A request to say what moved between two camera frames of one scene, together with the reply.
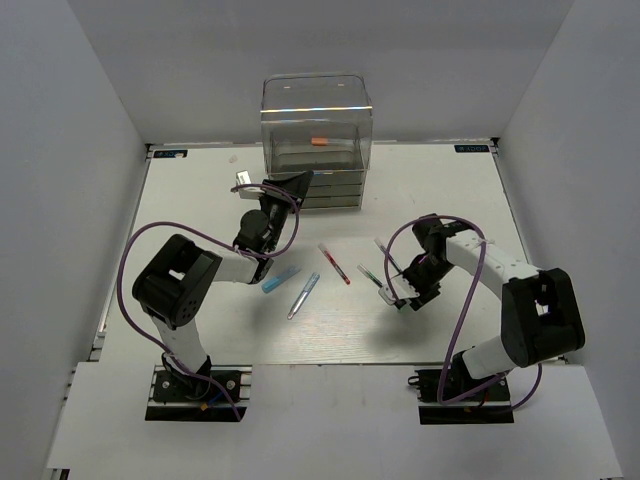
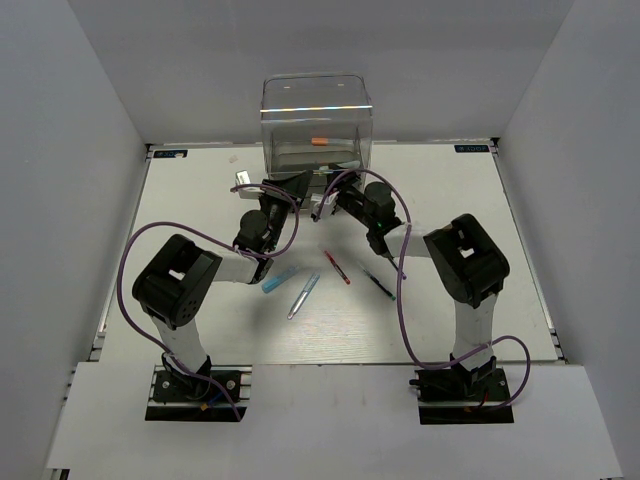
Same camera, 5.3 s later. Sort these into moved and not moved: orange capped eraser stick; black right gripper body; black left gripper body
Moved: black right gripper body
Not moved: orange capped eraser stick; black left gripper body
